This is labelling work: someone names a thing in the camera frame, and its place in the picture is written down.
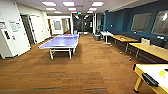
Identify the grey waste bin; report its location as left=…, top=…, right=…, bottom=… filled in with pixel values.
left=93, top=33, right=101, bottom=42

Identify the blue ping pong table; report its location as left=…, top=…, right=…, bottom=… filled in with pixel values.
left=37, top=32, right=81, bottom=61

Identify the small white table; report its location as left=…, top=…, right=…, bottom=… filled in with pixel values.
left=99, top=30, right=113, bottom=46

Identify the long wooden table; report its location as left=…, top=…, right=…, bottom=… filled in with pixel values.
left=127, top=41, right=168, bottom=65
left=109, top=33, right=140, bottom=53

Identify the square ceiling light panel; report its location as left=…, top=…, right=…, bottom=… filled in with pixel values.
left=62, top=1, right=76, bottom=7
left=91, top=1, right=105, bottom=7
left=41, top=1, right=57, bottom=7

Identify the dark wide doorway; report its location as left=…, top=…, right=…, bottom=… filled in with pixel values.
left=20, top=13, right=36, bottom=46

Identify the small yellow object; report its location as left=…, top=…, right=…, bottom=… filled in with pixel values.
left=158, top=69, right=168, bottom=80

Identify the glass wall window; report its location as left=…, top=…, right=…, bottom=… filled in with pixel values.
left=151, top=9, right=168, bottom=36
left=130, top=12, right=153, bottom=34

